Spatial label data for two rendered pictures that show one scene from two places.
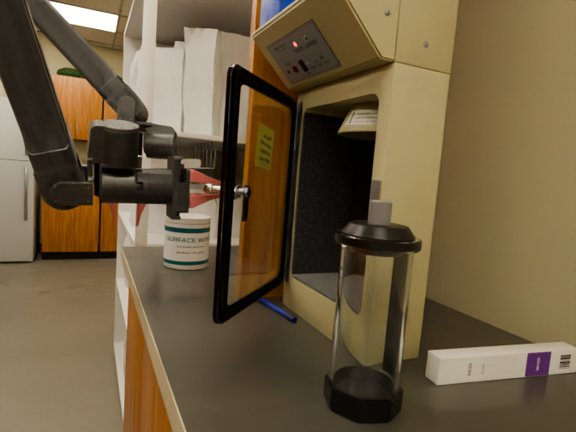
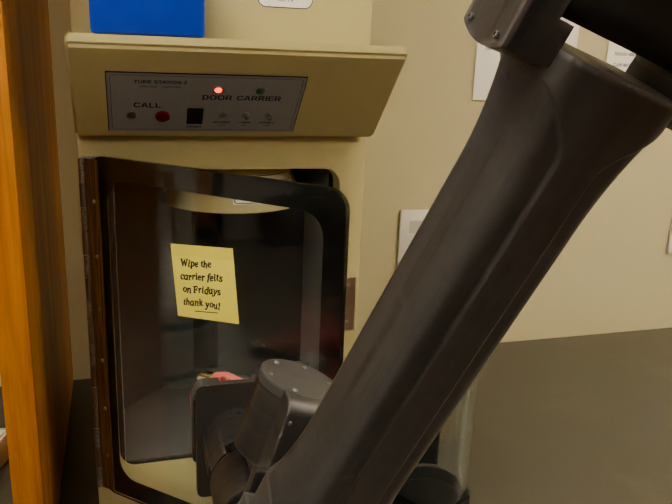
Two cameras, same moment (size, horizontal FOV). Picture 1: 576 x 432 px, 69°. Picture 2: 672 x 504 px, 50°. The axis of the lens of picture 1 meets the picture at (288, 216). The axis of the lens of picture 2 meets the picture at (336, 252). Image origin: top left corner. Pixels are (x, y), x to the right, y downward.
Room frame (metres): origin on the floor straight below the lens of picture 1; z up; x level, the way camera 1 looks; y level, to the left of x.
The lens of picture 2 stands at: (0.55, 0.70, 1.51)
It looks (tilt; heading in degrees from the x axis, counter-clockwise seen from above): 16 degrees down; 278
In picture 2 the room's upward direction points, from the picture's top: 2 degrees clockwise
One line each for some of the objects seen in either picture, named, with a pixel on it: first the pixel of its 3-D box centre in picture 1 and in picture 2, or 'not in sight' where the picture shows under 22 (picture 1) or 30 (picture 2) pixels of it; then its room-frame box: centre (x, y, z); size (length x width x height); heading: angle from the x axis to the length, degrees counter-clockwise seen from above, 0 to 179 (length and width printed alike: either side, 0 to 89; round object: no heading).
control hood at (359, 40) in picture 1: (312, 45); (238, 91); (0.76, -0.02, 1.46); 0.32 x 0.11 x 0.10; 26
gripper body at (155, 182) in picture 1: (158, 186); (240, 451); (0.69, 0.22, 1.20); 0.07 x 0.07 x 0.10; 25
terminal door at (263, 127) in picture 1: (261, 195); (207, 363); (0.77, 0.05, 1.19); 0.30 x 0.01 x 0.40; 162
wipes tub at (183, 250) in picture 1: (187, 240); not in sight; (1.22, 0.29, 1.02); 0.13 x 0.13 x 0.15
